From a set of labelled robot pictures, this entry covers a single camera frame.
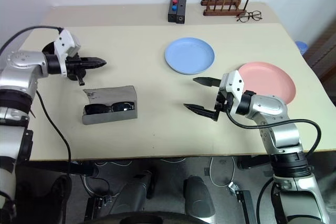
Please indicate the blue water jug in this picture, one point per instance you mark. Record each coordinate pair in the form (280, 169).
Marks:
(300, 47)

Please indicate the black floor stand bar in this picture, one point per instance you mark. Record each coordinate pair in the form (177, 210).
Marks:
(244, 208)

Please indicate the black table frame bar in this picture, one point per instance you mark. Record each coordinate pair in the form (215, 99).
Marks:
(254, 162)

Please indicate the pink round plate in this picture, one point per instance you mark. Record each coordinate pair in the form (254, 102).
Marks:
(270, 79)

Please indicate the dark rounded shape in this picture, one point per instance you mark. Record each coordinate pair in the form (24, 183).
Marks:
(134, 195)
(198, 200)

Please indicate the blue round plate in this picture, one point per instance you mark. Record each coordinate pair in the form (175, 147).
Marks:
(189, 56)

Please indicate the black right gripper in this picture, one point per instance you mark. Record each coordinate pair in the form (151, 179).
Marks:
(223, 100)

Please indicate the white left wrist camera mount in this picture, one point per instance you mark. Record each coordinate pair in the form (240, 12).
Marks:
(64, 41)

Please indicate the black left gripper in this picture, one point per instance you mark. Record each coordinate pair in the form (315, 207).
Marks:
(73, 65)

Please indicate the dark ribbed furniture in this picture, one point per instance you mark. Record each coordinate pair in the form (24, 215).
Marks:
(323, 51)

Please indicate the thin dark-framed eyeglasses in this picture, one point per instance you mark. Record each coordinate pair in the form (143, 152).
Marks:
(242, 17)

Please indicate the grey glasses case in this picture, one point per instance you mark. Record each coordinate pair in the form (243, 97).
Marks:
(110, 91)

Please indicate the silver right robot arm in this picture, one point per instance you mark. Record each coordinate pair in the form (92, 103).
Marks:
(267, 106)

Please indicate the black box with coloured buttons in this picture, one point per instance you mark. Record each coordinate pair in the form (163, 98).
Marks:
(172, 11)

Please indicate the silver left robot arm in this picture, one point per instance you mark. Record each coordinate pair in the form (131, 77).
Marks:
(18, 77)

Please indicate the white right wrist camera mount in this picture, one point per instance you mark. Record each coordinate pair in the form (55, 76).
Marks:
(235, 79)

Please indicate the metal caster bracket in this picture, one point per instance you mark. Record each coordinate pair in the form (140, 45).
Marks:
(233, 187)

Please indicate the plain black box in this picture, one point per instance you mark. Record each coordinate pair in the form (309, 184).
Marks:
(181, 11)

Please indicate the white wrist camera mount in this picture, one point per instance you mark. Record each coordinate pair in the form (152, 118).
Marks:
(235, 79)
(64, 41)

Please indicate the black sunglasses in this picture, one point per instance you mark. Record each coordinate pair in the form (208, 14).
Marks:
(97, 108)

